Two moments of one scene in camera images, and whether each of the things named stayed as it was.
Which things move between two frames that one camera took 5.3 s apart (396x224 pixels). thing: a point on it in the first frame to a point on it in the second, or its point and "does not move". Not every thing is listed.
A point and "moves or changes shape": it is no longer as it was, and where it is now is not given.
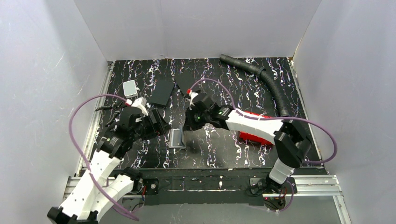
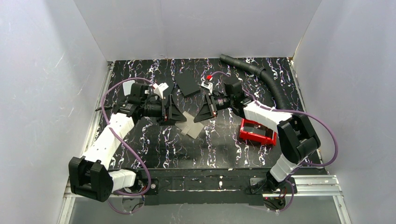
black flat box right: (185, 80) does not move
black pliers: (116, 106) does not move
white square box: (130, 89) does not move
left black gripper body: (123, 115) to (167, 109)
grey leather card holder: (176, 139) moves or changes shape
